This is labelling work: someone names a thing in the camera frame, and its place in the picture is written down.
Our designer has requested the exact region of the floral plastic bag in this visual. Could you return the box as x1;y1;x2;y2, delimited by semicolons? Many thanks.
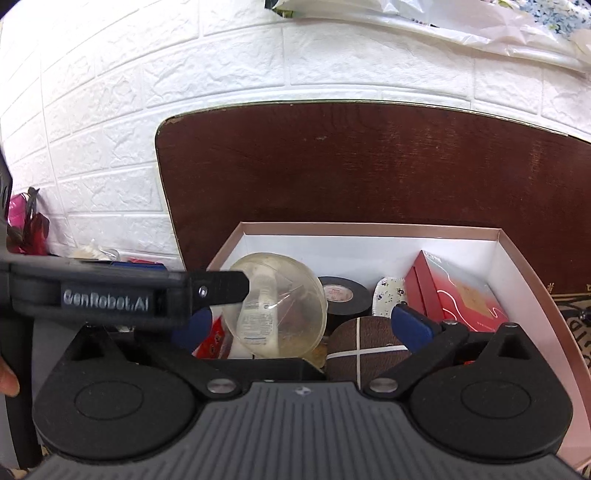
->
264;0;590;73

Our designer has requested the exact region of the white dotted shoe insole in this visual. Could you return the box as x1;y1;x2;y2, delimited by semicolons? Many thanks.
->
372;277;408;318

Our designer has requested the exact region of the red gift box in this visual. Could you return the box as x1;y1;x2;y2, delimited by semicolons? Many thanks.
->
405;250;509;332

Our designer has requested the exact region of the person's left hand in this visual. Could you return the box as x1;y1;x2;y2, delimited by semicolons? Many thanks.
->
0;359;20;398

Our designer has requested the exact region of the pink water bottle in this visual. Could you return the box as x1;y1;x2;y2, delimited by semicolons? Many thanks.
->
7;193;28;254

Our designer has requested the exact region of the black tape roll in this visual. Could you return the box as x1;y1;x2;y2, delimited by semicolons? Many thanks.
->
318;276;373;335

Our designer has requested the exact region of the brown checkered pouch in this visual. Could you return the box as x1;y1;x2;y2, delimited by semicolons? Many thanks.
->
325;316;411;389

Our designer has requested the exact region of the pink cardboard storage box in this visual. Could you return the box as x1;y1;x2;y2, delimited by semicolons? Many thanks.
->
191;221;591;476

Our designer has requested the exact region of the dark red wooden headboard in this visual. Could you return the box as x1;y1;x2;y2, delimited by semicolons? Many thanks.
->
155;102;590;294

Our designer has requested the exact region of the letter-patterned brown tablecloth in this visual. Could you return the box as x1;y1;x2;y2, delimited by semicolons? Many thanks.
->
552;293;591;370

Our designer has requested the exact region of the translucent yellow plastic funnel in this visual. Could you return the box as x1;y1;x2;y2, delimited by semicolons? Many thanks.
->
221;252;328;359

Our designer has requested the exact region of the white cream tube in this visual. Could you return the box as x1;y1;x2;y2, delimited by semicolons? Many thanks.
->
235;266;280;358

